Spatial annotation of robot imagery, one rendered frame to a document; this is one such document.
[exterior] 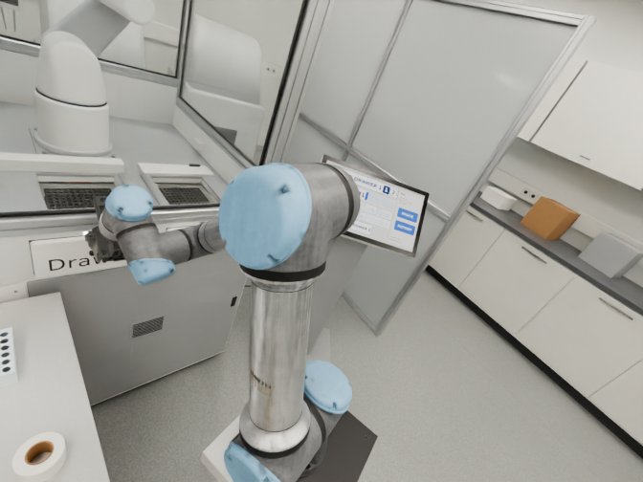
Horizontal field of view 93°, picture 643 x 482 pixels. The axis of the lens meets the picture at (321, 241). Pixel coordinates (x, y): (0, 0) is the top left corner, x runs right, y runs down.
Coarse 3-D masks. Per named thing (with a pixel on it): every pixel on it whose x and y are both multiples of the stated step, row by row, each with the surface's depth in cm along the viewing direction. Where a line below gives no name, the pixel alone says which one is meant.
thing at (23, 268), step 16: (176, 224) 98; (192, 224) 102; (0, 240) 70; (16, 240) 72; (32, 240) 74; (0, 256) 72; (16, 256) 74; (0, 272) 74; (16, 272) 77; (32, 272) 79; (80, 272) 87
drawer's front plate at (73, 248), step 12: (48, 240) 76; (60, 240) 78; (72, 240) 79; (84, 240) 81; (36, 252) 75; (48, 252) 77; (60, 252) 79; (72, 252) 81; (84, 252) 83; (36, 264) 77; (48, 264) 78; (60, 264) 80; (72, 264) 82; (84, 264) 85; (96, 264) 87; (108, 264) 89; (120, 264) 92; (36, 276) 79
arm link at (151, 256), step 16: (144, 224) 60; (128, 240) 59; (144, 240) 59; (160, 240) 62; (176, 240) 64; (128, 256) 59; (144, 256) 59; (160, 256) 60; (176, 256) 64; (144, 272) 59; (160, 272) 60
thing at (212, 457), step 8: (232, 424) 73; (224, 432) 71; (232, 432) 71; (216, 440) 69; (224, 440) 69; (208, 448) 67; (216, 448) 68; (224, 448) 68; (208, 456) 66; (216, 456) 66; (208, 464) 66; (216, 464) 65; (224, 464) 66; (216, 472) 65; (224, 472) 65; (216, 480) 76; (224, 480) 64; (232, 480) 64
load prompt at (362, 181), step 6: (354, 174) 132; (360, 174) 133; (354, 180) 132; (360, 180) 133; (366, 180) 133; (372, 180) 134; (366, 186) 133; (372, 186) 134; (378, 186) 134; (384, 186) 135; (390, 186) 136; (378, 192) 134; (384, 192) 135; (390, 192) 135; (396, 192) 136; (396, 198) 136
